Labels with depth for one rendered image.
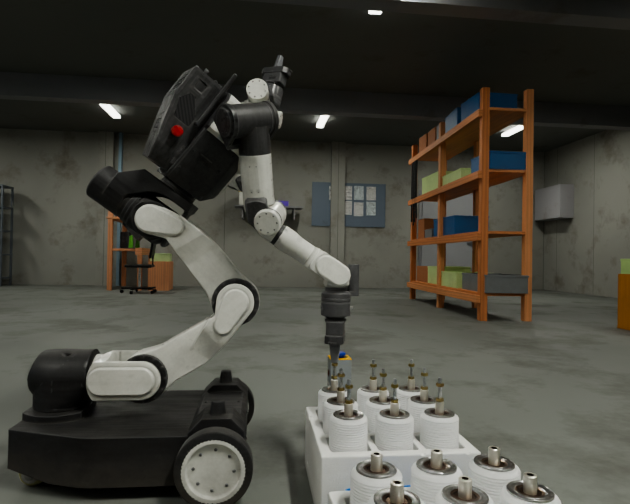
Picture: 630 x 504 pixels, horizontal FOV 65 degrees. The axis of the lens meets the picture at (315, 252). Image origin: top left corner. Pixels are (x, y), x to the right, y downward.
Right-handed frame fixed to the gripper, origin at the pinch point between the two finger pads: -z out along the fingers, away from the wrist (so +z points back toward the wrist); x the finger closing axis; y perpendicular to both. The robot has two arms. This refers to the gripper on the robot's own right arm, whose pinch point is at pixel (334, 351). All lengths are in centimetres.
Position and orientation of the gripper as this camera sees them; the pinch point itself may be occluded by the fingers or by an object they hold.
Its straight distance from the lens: 150.1
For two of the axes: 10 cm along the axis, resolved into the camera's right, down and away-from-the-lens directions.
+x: -1.2, -0.1, -9.9
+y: 9.9, 0.2, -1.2
